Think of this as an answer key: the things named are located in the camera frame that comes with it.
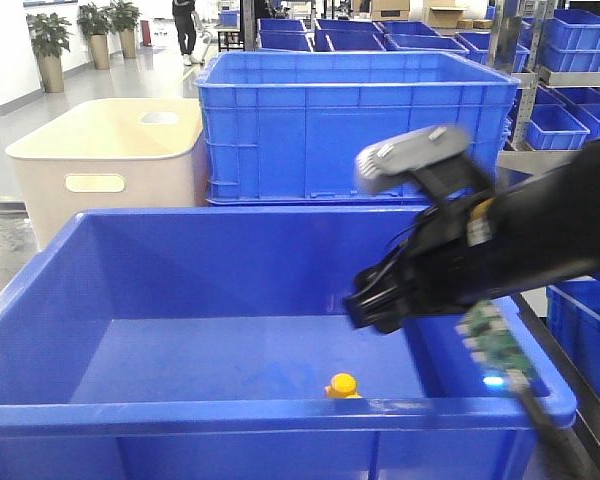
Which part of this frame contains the blue target bin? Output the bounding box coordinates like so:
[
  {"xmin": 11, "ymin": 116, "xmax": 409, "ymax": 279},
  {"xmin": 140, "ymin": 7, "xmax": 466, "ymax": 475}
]
[{"xmin": 0, "ymin": 205, "xmax": 579, "ymax": 480}]

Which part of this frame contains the yellow studded toy brick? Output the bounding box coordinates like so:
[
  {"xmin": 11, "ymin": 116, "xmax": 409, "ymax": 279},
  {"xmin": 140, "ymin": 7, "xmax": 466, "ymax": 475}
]
[{"xmin": 324, "ymin": 372, "xmax": 361, "ymax": 399}]

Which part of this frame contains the person in black clothes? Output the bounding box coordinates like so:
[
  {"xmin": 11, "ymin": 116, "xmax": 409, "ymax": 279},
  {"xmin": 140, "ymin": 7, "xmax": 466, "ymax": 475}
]
[{"xmin": 171, "ymin": 0, "xmax": 202, "ymax": 66}]

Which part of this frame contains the cream plastic tub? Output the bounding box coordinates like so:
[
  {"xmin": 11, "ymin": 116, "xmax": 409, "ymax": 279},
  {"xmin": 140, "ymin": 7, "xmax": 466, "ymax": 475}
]
[{"xmin": 5, "ymin": 98, "xmax": 208, "ymax": 249}]

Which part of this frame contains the large blue stacking crate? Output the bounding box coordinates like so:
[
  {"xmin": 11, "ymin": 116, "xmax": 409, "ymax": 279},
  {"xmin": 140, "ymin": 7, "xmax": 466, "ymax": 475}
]
[{"xmin": 196, "ymin": 51, "xmax": 518, "ymax": 206}]

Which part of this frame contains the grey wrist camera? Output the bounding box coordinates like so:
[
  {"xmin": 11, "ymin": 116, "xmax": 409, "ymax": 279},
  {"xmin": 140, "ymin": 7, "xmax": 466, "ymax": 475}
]
[{"xmin": 355, "ymin": 125, "xmax": 470, "ymax": 195}]

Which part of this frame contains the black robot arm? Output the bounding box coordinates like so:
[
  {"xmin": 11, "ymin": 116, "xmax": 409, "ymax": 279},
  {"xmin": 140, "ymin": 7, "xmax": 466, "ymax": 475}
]
[{"xmin": 343, "ymin": 138, "xmax": 600, "ymax": 334}]

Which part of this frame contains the green circuit board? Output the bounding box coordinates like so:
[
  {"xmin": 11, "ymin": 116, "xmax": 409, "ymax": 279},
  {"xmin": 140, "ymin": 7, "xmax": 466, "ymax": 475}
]
[{"xmin": 455, "ymin": 300, "xmax": 538, "ymax": 395}]

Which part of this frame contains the potted plant left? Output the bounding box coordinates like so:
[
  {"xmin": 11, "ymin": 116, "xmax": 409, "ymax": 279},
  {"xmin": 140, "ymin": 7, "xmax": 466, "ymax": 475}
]
[{"xmin": 26, "ymin": 13, "xmax": 71, "ymax": 93}]

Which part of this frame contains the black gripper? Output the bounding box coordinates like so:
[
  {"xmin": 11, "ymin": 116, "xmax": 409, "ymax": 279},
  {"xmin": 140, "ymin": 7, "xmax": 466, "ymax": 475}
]
[{"xmin": 343, "ymin": 194, "xmax": 495, "ymax": 334}]

